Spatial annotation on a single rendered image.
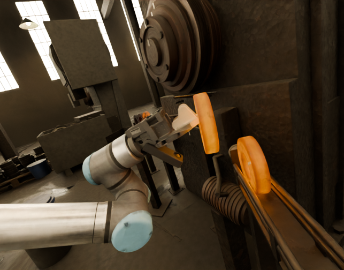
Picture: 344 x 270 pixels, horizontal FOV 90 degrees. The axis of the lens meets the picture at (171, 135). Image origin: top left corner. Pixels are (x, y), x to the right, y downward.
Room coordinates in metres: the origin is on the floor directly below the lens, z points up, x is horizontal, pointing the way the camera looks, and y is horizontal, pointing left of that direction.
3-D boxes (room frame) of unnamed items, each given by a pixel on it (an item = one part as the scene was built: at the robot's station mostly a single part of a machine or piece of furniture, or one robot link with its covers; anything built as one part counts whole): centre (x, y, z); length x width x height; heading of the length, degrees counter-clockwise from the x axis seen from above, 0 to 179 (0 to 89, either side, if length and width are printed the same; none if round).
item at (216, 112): (0.72, -0.24, 0.68); 0.11 x 0.08 x 0.24; 115
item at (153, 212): (1.27, 0.31, 0.36); 0.26 x 0.20 x 0.72; 60
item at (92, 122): (3.13, 1.65, 0.39); 1.03 x 0.83 x 0.79; 119
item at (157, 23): (0.89, -0.04, 1.11); 0.28 x 0.06 x 0.28; 25
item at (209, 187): (0.57, -0.15, 0.27); 0.22 x 0.13 x 0.53; 25
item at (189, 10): (0.93, -0.13, 1.11); 0.47 x 0.06 x 0.47; 25
